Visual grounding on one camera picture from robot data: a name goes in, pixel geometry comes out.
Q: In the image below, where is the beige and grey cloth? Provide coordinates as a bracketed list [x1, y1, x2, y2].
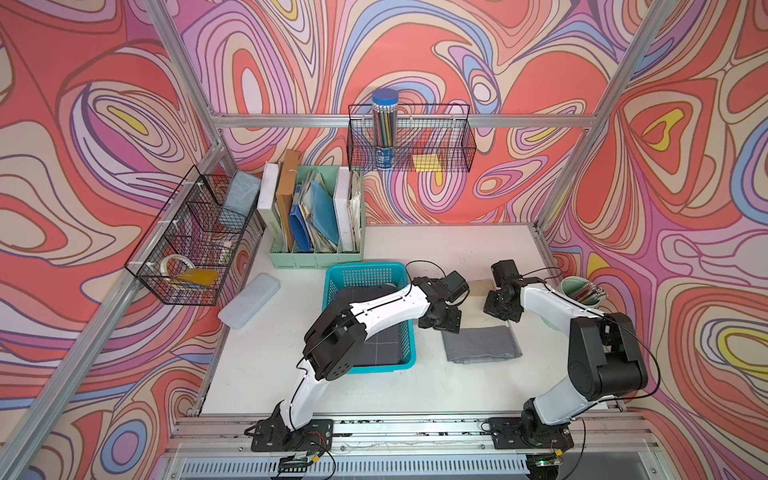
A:
[442, 279, 523, 365]

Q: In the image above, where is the dark grey grid cloth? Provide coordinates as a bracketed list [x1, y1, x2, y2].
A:
[330, 283, 408, 374]

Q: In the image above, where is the teal plastic basket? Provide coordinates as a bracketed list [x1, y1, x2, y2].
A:
[322, 262, 416, 374]

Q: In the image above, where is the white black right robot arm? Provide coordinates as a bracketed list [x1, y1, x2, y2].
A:
[483, 278, 648, 430]

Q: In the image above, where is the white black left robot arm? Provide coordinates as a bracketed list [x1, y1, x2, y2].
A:
[275, 271, 469, 432]

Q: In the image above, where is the yellow notepad in left basket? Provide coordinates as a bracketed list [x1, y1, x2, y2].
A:
[170, 268, 219, 291]

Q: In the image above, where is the green pen cup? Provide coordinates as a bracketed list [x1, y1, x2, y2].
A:
[540, 276, 605, 333]

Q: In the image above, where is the mint green file organizer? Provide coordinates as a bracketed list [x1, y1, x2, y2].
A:
[269, 165, 365, 269]

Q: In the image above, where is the blue folder in organizer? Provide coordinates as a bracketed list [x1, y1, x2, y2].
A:
[290, 180, 340, 253]

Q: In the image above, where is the yellow sticky note pad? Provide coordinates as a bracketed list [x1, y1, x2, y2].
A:
[411, 153, 443, 173]

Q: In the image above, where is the white plastic pencil case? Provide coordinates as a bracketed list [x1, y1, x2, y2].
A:
[218, 273, 281, 330]

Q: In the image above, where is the brown cardboard folder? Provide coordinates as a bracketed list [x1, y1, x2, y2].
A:
[276, 149, 301, 252]

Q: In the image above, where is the white book in organizer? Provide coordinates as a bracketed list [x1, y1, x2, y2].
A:
[257, 163, 280, 236]

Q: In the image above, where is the blue capped pencil tube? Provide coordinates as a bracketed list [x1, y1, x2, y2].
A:
[372, 88, 399, 170]

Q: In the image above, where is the grey blue sponge cloth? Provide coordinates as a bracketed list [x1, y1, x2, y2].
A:
[219, 171, 261, 229]

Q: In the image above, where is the white tape roll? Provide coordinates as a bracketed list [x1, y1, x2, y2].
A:
[159, 254, 195, 277]

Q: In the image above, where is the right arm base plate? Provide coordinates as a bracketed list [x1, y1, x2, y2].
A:
[483, 417, 574, 452]

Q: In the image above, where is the black wire basket on back wall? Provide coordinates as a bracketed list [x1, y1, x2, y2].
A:
[347, 102, 477, 173]

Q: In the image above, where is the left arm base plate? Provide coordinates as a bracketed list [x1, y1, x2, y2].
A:
[243, 415, 334, 452]

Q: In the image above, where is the black wire basket left wall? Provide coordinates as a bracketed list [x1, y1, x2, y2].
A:
[124, 167, 264, 307]

